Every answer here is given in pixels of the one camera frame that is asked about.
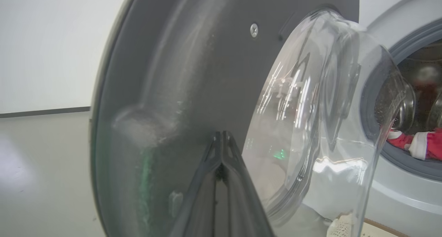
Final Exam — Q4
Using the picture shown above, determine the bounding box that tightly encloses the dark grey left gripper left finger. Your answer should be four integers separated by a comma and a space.
169, 132, 223, 237

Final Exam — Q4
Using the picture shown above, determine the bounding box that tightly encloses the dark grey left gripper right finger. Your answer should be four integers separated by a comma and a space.
223, 131, 277, 237

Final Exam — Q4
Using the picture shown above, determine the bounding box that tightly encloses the round washing machine door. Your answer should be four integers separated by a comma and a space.
90, 0, 416, 237

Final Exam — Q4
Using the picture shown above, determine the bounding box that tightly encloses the red and white garment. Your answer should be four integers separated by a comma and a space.
387, 128, 442, 161

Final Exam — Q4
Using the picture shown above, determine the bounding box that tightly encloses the cream perforated laundry basket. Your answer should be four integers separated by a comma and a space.
326, 215, 411, 237

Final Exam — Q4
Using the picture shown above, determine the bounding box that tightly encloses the white front-load washing machine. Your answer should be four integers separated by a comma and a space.
304, 0, 442, 237

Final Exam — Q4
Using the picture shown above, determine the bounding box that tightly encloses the grey rubber door seal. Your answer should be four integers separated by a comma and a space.
361, 20, 442, 180

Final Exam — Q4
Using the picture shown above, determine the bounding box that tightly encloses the stainless steel washer drum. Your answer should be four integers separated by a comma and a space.
375, 40, 442, 134

